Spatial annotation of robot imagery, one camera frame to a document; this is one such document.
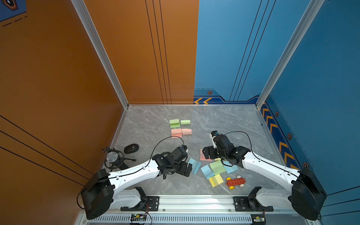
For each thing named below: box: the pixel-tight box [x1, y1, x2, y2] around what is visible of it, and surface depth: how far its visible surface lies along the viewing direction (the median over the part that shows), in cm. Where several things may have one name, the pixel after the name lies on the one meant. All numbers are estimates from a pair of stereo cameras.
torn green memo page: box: [180, 120, 191, 125], surface depth 112 cm
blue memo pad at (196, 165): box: [187, 157, 202, 175], surface depth 88 cm
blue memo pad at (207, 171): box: [200, 164, 215, 180], surface depth 87 cm
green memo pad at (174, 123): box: [169, 118, 181, 129], surface depth 108 cm
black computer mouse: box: [123, 143, 140, 154], surface depth 94 cm
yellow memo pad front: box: [208, 173, 225, 188], surface depth 82 cm
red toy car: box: [225, 175, 247, 190], surface depth 80 cm
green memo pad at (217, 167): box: [209, 160, 227, 176], surface depth 87 cm
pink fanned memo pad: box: [171, 128, 182, 139], surface depth 105 cm
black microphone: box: [102, 146, 136, 173], surface depth 70 cm
